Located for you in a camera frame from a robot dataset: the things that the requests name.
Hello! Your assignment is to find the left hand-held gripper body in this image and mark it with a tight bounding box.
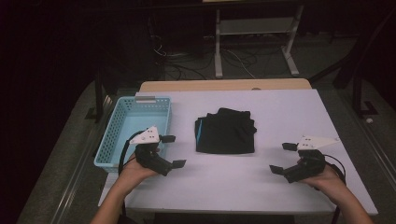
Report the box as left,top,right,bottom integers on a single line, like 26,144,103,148
128,125,174,177

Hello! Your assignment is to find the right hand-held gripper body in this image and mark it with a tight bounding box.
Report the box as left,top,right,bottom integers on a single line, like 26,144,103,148
282,134,341,184

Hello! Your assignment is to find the light blue plastic basket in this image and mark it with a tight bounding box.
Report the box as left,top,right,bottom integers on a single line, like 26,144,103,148
93,95,173,174

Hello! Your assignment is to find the black cloth blue stripe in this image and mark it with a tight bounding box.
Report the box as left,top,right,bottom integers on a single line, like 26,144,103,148
194,107,258,155

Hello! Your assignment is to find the person's left hand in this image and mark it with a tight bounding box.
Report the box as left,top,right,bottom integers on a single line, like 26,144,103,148
119,146,163,189

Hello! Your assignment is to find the person's right hand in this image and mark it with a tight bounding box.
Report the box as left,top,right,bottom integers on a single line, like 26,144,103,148
298,158,348,201

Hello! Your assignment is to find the black metal stand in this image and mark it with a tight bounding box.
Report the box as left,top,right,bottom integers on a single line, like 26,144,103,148
350,59,379,119
85,62,107,124

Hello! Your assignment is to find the white metal stand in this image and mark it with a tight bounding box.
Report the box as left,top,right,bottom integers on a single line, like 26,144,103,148
214,4,304,79

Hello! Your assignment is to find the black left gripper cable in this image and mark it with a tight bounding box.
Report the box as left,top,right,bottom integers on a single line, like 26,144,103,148
117,130,146,177

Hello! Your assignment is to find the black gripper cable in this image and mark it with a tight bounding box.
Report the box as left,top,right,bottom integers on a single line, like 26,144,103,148
117,130,146,177
322,153,347,224

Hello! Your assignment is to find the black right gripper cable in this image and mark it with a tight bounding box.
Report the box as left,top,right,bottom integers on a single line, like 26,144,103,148
322,153,347,224

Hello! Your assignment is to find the grey metal rail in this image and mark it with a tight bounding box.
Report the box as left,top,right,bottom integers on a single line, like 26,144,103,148
49,94,117,224
337,91,396,178

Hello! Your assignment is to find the tangle of floor cables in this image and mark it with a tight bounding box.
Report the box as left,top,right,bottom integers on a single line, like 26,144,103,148
151,43,260,80

